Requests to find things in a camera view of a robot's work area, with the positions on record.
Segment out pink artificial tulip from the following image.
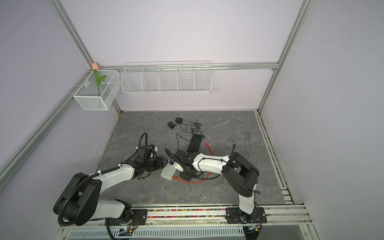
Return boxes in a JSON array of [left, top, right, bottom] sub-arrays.
[[92, 63, 107, 97]]

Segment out black power adapter near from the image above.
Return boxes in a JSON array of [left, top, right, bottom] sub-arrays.
[[167, 122, 176, 129]]

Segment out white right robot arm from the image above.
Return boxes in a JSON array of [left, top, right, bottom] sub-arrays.
[[165, 148, 260, 215]]

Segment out black power cable with plug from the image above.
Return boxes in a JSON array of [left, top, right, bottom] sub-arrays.
[[174, 129, 193, 154]]

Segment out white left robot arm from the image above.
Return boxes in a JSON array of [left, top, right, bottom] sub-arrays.
[[53, 133, 166, 227]]

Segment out red ethernet cable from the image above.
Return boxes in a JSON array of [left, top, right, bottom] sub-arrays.
[[173, 141, 215, 185]]

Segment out white wire wall basket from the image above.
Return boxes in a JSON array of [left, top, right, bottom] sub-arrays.
[[122, 61, 213, 94]]

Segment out white mesh box basket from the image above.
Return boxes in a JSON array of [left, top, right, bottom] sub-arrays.
[[74, 70, 122, 111]]

